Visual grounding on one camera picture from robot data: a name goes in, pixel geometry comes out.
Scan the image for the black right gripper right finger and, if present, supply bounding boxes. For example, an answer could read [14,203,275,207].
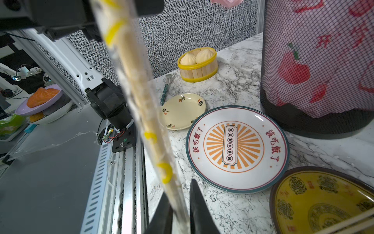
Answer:
[190,179,220,234]

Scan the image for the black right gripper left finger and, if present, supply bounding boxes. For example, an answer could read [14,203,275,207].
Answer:
[144,200,173,234]

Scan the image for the disposable chopsticks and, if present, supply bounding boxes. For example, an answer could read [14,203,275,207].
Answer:
[317,208,374,234]
[90,1,191,234]

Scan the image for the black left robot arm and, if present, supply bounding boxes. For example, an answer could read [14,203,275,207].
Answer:
[1,1,165,130]

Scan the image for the white plate with orange sunburst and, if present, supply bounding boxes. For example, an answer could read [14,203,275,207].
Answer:
[186,105,290,194]

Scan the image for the yellow dark patterned small plate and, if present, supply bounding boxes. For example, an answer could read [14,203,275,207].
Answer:
[270,166,374,234]

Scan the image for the cream small plate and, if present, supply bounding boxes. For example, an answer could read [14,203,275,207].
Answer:
[160,93,206,130]

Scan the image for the small green object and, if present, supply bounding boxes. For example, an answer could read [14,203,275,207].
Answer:
[160,74,175,106]

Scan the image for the yellow bamboo steamer basket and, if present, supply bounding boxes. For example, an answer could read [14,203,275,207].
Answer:
[177,47,218,82]

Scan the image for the white steamed bun lower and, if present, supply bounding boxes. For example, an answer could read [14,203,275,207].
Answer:
[180,53,197,66]

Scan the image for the white steamed bun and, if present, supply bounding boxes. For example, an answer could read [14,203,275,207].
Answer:
[196,48,215,64]
[180,53,197,66]

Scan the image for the white steamed bun upper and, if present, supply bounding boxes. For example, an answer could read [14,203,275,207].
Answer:
[196,48,215,64]

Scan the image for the purple plate with orange food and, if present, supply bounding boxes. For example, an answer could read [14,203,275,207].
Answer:
[15,84,63,116]

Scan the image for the black mesh trash bin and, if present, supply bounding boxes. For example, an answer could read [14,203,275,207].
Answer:
[260,1,374,139]

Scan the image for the pink plastic bin bag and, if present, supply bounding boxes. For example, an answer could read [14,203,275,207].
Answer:
[211,0,243,8]

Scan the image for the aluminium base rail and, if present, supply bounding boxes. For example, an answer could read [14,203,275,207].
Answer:
[80,125,149,234]

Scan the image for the aluminium enclosure frame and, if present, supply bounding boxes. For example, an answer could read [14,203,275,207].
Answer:
[256,0,266,34]

